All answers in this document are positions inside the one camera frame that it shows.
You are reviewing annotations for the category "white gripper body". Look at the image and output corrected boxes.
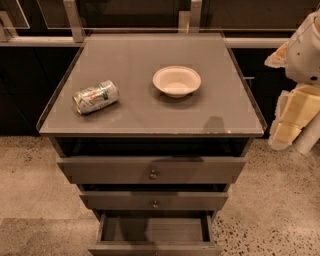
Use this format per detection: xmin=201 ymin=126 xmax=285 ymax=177
xmin=282 ymin=85 xmax=320 ymax=134

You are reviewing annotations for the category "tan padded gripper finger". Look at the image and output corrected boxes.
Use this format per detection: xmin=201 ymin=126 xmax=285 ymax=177
xmin=268 ymin=91 xmax=292 ymax=151
xmin=264 ymin=42 xmax=289 ymax=68

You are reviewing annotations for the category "grey drawer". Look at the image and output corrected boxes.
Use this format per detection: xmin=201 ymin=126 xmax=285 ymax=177
xmin=57 ymin=156 xmax=246 ymax=184
xmin=80 ymin=191 xmax=228 ymax=210
xmin=89 ymin=211 xmax=222 ymax=256

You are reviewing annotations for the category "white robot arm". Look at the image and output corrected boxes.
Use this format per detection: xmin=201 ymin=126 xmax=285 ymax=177
xmin=264 ymin=10 xmax=320 ymax=150

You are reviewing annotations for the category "grey drawer cabinet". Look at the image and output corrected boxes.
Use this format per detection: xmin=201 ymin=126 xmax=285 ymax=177
xmin=35 ymin=32 xmax=268 ymax=256

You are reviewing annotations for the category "white pole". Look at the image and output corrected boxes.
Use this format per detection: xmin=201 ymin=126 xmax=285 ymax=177
xmin=294 ymin=112 xmax=320 ymax=155

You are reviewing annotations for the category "white paper bowl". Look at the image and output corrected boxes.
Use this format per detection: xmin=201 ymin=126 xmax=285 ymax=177
xmin=152 ymin=66 xmax=201 ymax=98

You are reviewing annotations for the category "crushed green soda can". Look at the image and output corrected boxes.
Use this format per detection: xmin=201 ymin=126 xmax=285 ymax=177
xmin=72 ymin=80 xmax=119 ymax=114

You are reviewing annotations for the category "metal railing frame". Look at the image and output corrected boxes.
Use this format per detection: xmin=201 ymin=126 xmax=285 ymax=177
xmin=0 ymin=0 xmax=289 ymax=48

